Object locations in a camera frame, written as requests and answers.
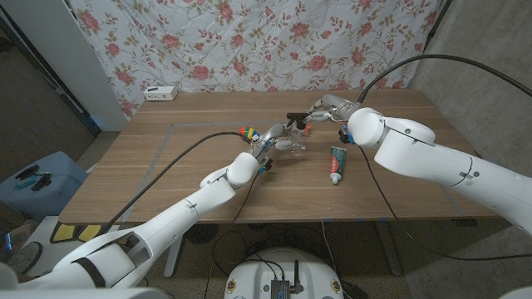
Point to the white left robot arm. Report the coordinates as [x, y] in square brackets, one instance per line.
[187, 207]

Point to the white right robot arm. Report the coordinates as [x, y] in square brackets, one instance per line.
[424, 160]

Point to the black spray cap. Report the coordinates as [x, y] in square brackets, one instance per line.
[298, 118]

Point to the white power strip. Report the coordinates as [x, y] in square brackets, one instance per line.
[160, 93]

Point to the toothpaste tube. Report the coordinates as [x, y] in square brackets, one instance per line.
[337, 162]

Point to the black comb tool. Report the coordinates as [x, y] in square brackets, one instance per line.
[41, 182]

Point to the clear plastic dispenser bottle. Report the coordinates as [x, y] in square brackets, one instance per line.
[297, 136]

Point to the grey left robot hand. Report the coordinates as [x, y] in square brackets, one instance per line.
[270, 133]

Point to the grey shoe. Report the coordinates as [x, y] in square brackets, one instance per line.
[25, 257]

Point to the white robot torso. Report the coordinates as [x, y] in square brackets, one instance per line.
[257, 274]

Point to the black clamp tool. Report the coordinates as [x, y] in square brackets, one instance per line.
[27, 171]

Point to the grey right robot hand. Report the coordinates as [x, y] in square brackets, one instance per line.
[341, 109]

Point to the yellow black floor mat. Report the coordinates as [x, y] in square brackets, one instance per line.
[62, 233]

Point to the striped wooden maraca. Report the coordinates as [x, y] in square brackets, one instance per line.
[246, 132]

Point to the floral backdrop cloth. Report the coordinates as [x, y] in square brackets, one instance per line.
[257, 50]

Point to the blue storage bin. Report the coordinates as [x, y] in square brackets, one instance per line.
[62, 174]

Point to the metal table leg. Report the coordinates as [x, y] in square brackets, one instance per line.
[172, 257]
[388, 253]

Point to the red spiky stress ball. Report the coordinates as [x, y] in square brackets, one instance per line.
[306, 129]

